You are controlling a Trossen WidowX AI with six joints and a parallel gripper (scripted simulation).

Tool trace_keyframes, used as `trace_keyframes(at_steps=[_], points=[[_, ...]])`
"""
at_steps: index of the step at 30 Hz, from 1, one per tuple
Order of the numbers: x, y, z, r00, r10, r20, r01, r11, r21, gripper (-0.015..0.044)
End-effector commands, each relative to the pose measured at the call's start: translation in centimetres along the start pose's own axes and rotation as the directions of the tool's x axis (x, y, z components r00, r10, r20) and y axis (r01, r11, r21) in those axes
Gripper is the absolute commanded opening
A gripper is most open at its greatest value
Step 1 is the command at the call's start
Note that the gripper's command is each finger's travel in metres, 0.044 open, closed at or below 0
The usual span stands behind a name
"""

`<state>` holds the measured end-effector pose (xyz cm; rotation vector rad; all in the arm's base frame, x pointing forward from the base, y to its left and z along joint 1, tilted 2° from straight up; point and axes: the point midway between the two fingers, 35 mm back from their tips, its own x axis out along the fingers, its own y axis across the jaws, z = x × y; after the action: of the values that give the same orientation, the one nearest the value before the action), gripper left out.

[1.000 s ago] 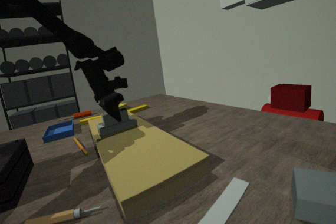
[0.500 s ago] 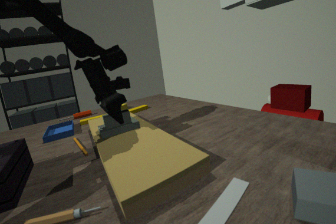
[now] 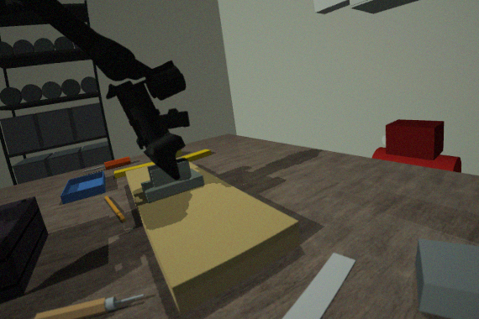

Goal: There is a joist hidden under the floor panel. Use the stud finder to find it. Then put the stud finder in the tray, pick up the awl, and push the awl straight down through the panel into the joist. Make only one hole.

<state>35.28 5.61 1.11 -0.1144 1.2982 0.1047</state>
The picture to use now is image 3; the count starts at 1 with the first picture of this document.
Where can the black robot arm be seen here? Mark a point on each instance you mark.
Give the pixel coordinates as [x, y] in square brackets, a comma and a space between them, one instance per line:
[114, 60]

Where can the tan panel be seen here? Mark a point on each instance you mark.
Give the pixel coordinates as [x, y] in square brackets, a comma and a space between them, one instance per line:
[209, 238]

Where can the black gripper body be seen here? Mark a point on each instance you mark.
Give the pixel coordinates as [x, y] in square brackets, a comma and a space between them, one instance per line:
[147, 129]

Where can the pale grey flat strip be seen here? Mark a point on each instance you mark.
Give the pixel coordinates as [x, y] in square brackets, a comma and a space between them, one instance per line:
[316, 299]

